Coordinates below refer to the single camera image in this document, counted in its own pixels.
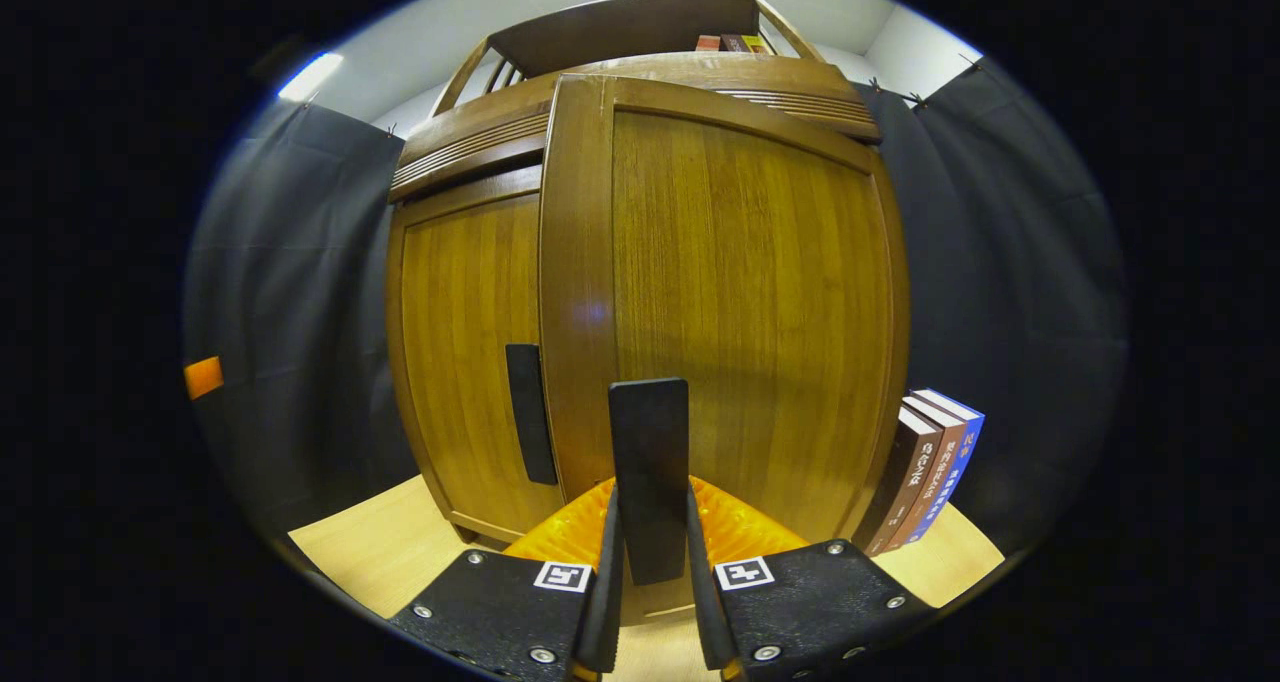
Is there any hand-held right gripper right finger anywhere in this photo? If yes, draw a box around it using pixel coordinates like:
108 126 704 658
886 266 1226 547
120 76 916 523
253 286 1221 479
685 475 936 682

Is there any black backdrop cloth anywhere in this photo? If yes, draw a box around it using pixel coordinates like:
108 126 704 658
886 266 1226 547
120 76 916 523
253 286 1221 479
183 57 1129 558

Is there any wooden double-door shoe cabinet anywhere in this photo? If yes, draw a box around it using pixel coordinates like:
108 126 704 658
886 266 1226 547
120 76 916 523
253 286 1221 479
387 0 886 553

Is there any blue book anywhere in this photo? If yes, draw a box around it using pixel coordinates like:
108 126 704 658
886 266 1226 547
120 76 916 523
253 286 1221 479
905 388 986 545

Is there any wooden cabinet door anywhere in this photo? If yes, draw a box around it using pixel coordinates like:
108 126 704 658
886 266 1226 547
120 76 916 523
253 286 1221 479
387 165 566 548
538 74 911 623

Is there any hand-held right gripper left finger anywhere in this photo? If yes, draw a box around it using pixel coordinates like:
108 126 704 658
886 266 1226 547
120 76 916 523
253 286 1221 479
388 477 626 682

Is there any black door handle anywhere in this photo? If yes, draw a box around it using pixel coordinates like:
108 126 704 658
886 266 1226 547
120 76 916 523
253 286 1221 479
608 378 691 586
505 343 559 486

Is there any dark brown book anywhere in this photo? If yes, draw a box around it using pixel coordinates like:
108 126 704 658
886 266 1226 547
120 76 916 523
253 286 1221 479
855 407 943 556

